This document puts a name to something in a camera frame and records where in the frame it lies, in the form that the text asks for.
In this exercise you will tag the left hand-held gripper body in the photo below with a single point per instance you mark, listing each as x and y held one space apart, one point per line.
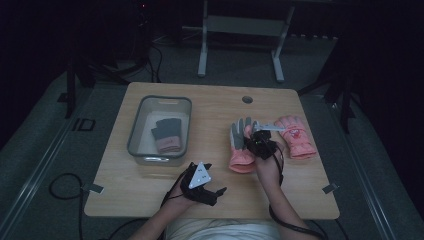
199 181

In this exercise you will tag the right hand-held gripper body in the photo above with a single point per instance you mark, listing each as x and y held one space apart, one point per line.
263 145

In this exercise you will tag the pink glove with grey palm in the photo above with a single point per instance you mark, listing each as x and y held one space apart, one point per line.
238 140

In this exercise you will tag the grey knit glove pink cuff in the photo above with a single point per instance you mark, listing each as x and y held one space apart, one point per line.
168 128
170 148

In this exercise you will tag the grey plastic bin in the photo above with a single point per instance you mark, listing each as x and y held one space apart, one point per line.
160 110

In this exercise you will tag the person's right hand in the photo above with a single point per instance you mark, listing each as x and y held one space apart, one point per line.
271 170

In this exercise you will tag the person's left hand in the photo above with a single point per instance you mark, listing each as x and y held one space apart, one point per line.
175 201

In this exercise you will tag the pink glove with red print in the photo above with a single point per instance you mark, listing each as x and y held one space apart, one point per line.
298 140

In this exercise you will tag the person's white clothing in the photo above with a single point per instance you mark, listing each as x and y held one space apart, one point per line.
223 230

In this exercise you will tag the small metal table clip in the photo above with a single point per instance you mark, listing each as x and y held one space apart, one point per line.
93 188
330 188

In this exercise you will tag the black tripod stand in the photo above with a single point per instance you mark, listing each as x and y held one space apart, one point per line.
343 90
71 90

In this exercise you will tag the metal floor rail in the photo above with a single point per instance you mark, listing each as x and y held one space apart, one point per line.
33 181
363 166

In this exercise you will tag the white metal stand frame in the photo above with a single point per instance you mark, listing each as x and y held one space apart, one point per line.
245 26

